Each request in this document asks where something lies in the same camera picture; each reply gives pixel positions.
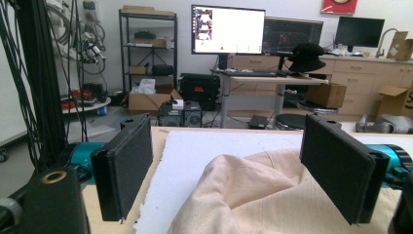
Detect black metal shelf rack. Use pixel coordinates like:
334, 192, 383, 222
118, 9, 179, 96

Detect light wooden desk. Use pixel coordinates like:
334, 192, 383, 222
210, 68, 329, 130

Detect black keyboard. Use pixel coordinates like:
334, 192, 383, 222
222, 69, 290, 79

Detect monitor with dark screen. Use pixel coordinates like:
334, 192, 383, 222
262, 17, 324, 57

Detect black flat box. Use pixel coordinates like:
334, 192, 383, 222
247, 114, 269, 131

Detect bundle of black cables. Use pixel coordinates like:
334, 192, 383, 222
0, 0, 45, 174

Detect black hat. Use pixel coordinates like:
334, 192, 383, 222
286, 42, 327, 73

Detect cardboard box with white label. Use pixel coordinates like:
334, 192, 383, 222
385, 30, 413, 61

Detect black computer tower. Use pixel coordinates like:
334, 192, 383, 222
157, 100, 205, 128

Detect light wooden cabinet counter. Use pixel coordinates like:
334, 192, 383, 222
227, 53, 413, 122

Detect open cardboard box with packets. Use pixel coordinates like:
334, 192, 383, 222
127, 78, 183, 117

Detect metal faucet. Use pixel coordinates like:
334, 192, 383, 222
375, 27, 400, 59

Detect wall-mounted cables and equipment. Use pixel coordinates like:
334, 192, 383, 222
77, 28, 109, 76

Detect black hard case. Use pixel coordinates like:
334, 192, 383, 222
178, 72, 221, 111

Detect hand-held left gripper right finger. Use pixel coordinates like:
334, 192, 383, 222
299, 113, 391, 226

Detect teal metal cylinder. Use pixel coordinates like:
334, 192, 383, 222
68, 141, 106, 185
366, 144, 413, 190

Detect open cardboard box black print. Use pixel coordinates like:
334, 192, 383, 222
376, 83, 413, 120

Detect round black stool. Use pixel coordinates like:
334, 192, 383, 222
275, 113, 308, 132

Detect black monitor switched off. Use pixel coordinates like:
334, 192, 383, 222
334, 16, 386, 53

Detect red wall picture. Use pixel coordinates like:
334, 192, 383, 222
320, 0, 358, 16

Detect closed brown cardboard box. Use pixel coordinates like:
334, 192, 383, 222
306, 82, 348, 109

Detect flat cardboard sheets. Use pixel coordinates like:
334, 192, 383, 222
120, 4, 176, 18

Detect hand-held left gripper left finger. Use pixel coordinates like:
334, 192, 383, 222
91, 113, 154, 223

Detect grey padded device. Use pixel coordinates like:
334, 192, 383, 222
355, 113, 413, 135

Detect white cloth sheet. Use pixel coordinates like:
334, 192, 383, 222
132, 130, 413, 234

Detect round white table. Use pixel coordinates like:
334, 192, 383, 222
60, 96, 112, 115

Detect cream cloth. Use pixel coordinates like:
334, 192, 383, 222
167, 148, 402, 234

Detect monitor with white screen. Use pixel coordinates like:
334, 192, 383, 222
190, 3, 267, 56

